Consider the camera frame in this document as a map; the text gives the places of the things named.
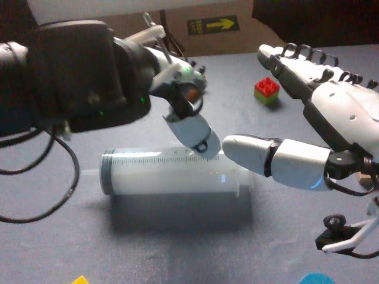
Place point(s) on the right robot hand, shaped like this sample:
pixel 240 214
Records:
pixel 296 162

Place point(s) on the large clear plastic syringe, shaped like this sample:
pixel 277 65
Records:
pixel 165 177

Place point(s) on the wooden block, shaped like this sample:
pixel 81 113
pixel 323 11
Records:
pixel 365 181

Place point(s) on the red and green toy brick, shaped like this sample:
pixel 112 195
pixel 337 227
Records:
pixel 266 90

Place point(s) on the cyan round disc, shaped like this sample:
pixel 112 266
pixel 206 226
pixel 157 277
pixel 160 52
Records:
pixel 315 279

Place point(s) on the orange-brown toy food piece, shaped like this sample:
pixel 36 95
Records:
pixel 192 94

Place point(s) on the dark curtain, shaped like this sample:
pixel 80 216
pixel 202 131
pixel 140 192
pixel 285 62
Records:
pixel 325 20

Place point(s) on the cardboard box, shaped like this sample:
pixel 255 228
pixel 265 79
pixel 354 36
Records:
pixel 207 41

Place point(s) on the black thin stand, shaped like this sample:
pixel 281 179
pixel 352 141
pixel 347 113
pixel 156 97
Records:
pixel 162 20

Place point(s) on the yellow block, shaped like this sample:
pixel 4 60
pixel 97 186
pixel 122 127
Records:
pixel 80 280

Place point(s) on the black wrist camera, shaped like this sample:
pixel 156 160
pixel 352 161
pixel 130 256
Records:
pixel 334 233

